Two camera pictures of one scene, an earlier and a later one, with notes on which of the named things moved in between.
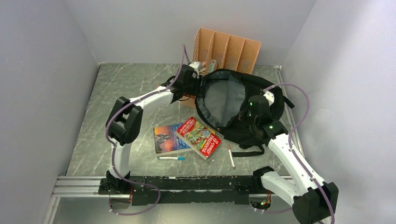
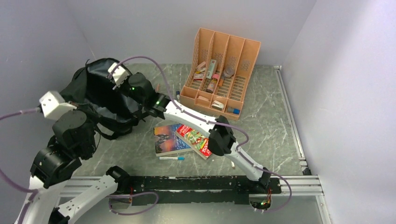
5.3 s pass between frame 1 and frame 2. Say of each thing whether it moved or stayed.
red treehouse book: stayed
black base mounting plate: stayed
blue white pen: stayed
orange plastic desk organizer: stayed
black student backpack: moved
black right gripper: moved
